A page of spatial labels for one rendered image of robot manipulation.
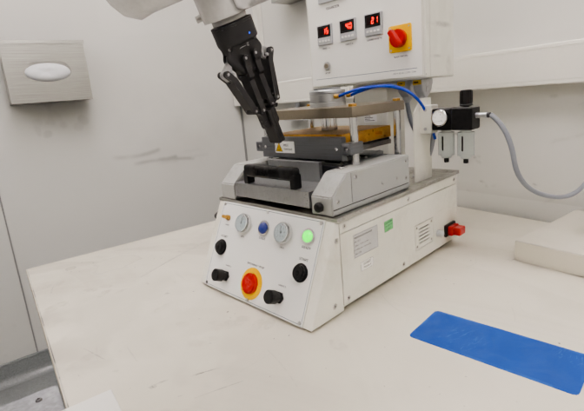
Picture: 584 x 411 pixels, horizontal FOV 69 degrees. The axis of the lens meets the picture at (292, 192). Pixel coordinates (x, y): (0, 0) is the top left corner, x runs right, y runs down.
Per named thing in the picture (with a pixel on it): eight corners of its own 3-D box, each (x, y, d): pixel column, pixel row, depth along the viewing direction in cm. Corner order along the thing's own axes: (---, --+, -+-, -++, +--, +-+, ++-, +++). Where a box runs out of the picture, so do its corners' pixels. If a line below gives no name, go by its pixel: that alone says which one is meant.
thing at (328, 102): (329, 137, 115) (326, 89, 112) (436, 139, 93) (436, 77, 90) (261, 151, 99) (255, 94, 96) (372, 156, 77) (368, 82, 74)
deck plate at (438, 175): (346, 165, 127) (346, 162, 127) (459, 173, 103) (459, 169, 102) (219, 200, 97) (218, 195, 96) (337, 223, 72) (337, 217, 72)
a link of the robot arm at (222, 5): (182, 1, 72) (196, 33, 74) (227, -16, 63) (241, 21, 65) (235, -20, 78) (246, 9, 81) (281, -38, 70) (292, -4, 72)
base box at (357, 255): (349, 221, 131) (346, 165, 127) (471, 243, 104) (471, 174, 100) (201, 283, 95) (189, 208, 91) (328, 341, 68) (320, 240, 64)
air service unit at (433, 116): (427, 159, 96) (426, 92, 93) (494, 162, 86) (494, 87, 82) (414, 162, 93) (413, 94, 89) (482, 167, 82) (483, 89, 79)
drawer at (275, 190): (326, 174, 112) (323, 144, 110) (399, 180, 96) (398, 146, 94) (235, 199, 92) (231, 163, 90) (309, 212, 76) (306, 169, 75)
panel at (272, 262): (205, 283, 93) (225, 201, 95) (302, 328, 72) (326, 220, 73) (197, 282, 92) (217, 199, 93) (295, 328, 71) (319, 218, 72)
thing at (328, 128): (321, 142, 108) (319, 103, 106) (397, 142, 92) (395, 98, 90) (271, 151, 97) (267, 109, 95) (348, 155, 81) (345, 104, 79)
